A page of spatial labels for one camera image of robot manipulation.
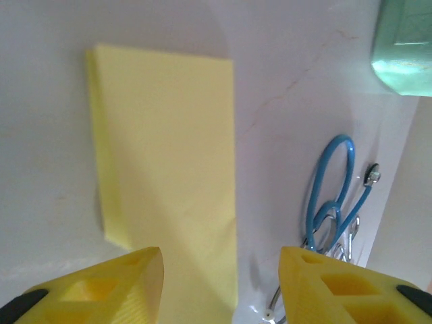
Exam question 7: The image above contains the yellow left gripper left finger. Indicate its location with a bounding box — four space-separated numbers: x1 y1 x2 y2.
0 246 166 324

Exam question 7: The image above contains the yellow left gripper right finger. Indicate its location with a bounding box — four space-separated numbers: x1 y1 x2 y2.
279 246 432 324

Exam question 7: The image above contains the mint green zip pouch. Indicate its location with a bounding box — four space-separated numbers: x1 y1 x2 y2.
370 0 432 98

